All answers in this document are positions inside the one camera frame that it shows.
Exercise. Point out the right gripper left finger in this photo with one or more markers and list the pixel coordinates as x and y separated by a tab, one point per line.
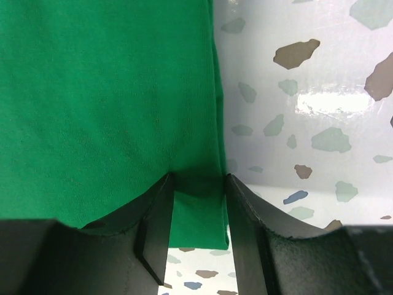
123	252

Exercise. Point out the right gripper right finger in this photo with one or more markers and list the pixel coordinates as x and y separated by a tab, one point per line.
275	253

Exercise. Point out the green polo shirt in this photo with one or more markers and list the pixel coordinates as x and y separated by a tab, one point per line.
100	99

